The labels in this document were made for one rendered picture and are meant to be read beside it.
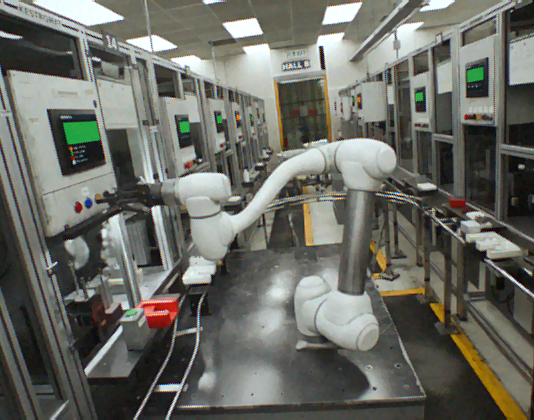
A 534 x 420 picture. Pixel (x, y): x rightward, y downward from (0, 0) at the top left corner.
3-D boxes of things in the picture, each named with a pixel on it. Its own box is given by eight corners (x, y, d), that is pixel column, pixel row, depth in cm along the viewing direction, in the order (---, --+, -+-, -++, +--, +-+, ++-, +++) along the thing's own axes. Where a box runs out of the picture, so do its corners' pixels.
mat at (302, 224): (318, 282, 353) (318, 281, 353) (258, 287, 360) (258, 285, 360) (305, 178, 919) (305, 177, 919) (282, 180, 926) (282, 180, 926)
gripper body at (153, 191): (171, 203, 121) (145, 206, 122) (167, 178, 119) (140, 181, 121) (163, 209, 114) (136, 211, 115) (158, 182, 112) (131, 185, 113)
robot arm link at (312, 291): (318, 311, 164) (314, 267, 159) (346, 328, 148) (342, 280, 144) (289, 325, 156) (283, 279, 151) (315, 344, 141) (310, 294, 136)
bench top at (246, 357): (426, 406, 116) (426, 396, 115) (123, 417, 128) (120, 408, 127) (356, 246, 261) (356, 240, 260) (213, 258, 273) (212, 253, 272)
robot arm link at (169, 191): (184, 175, 120) (167, 177, 120) (175, 180, 111) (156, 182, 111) (188, 202, 122) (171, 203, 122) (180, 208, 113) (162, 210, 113)
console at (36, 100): (60, 236, 101) (18, 68, 91) (-25, 244, 104) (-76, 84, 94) (126, 201, 142) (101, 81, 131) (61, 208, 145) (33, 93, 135)
